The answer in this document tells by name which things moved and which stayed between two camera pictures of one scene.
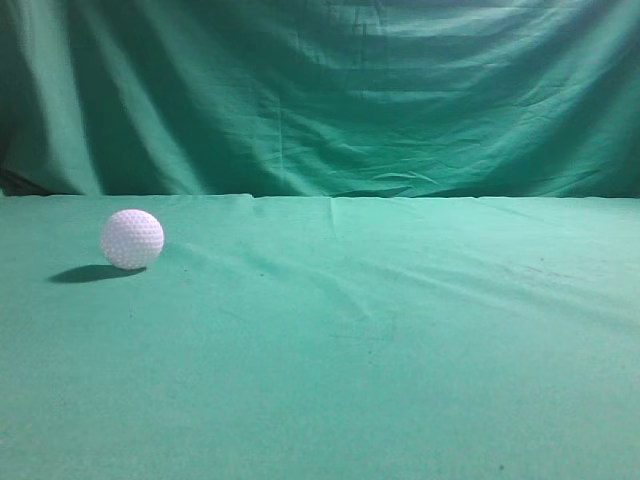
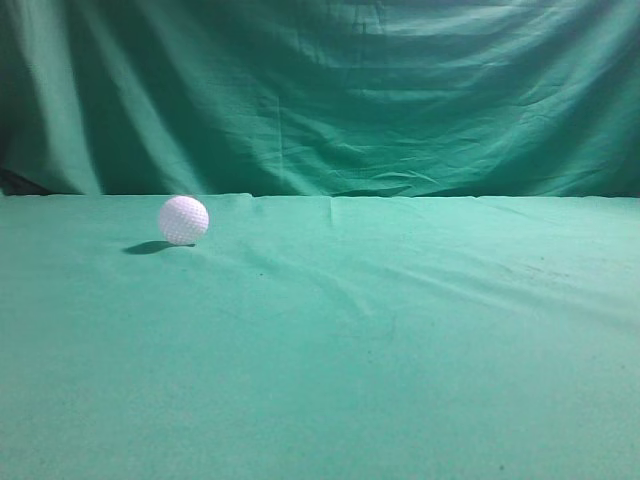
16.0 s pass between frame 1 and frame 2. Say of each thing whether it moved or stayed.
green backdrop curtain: stayed
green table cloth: stayed
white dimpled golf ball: moved
